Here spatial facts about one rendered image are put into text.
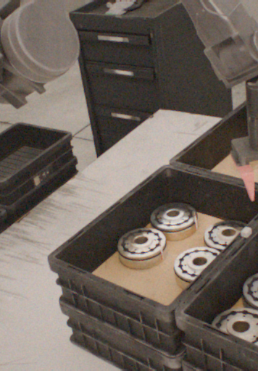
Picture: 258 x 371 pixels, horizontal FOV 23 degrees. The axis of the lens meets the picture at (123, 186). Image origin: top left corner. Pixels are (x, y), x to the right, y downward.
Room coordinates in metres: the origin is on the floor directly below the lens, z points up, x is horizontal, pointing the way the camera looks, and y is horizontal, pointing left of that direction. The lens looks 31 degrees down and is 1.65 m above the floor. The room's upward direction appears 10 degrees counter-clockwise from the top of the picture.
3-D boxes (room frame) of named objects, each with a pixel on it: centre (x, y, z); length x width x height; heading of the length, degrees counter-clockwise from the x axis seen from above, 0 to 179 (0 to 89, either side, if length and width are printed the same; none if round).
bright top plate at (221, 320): (0.78, -0.15, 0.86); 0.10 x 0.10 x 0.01
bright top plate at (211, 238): (1.05, -0.20, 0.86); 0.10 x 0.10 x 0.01
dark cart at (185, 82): (2.85, -0.26, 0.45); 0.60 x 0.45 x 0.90; 140
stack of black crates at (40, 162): (2.16, 0.40, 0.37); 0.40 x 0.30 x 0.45; 140
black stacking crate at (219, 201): (1.02, -0.07, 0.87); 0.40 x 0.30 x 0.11; 136
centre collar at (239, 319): (0.78, -0.15, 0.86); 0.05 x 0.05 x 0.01
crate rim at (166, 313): (1.02, -0.07, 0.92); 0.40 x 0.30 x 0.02; 136
